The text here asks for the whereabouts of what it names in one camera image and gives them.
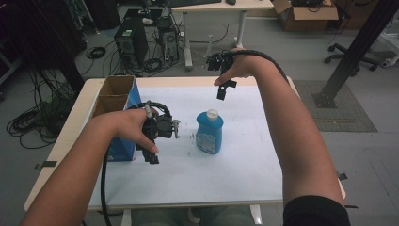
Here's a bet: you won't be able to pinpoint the blue cardboard box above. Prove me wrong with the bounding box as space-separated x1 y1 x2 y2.
90 74 143 163

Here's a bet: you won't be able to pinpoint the person's left hand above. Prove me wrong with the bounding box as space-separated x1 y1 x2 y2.
93 107 160 154

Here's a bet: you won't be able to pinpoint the person's grey-green pants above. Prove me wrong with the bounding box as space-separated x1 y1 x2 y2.
131 205 256 226

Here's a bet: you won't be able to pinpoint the grey open computer case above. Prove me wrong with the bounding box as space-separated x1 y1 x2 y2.
156 17 180 63

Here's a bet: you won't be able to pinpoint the bundle of black floor cables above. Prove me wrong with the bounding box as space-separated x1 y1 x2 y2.
6 67 78 151

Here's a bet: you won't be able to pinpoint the light wooden table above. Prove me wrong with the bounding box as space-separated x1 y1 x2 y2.
24 75 347 226

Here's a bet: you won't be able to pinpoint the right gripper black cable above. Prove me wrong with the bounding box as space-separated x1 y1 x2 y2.
230 49 290 85

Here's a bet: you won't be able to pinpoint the brown cardboard box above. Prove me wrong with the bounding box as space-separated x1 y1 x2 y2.
272 0 340 33

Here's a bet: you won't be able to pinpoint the black computer tower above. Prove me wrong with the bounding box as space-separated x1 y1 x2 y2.
113 17 151 72

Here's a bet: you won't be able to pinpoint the grey floor mat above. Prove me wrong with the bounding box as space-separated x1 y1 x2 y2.
293 79 378 133

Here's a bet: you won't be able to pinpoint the dark curtain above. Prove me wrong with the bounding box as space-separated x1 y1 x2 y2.
0 0 88 93

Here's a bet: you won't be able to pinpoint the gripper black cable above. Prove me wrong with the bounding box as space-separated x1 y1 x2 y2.
230 49 290 85
100 101 173 226

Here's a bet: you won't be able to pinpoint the blue bottle with white cap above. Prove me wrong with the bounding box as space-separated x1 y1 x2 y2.
196 108 225 155

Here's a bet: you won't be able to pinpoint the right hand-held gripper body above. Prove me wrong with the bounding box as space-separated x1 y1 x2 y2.
215 50 235 76

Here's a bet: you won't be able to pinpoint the person's right hand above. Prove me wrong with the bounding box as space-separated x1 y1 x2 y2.
214 47 270 88

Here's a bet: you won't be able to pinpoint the white office desk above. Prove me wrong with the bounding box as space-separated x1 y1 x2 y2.
170 0 275 71

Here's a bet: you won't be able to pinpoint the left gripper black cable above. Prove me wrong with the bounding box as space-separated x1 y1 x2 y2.
100 101 173 226

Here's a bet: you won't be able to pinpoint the black keyboard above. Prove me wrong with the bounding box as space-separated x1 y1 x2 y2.
164 0 223 8

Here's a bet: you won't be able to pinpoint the person's black shirt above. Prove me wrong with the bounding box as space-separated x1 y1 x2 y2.
282 195 351 226

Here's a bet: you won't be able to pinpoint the black office chair base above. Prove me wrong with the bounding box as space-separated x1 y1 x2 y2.
324 42 381 72

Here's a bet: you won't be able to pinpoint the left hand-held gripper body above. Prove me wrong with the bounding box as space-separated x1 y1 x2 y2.
142 110 175 153

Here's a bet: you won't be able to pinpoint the coiled black cable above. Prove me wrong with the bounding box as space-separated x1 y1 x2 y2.
85 46 107 60
142 57 165 73

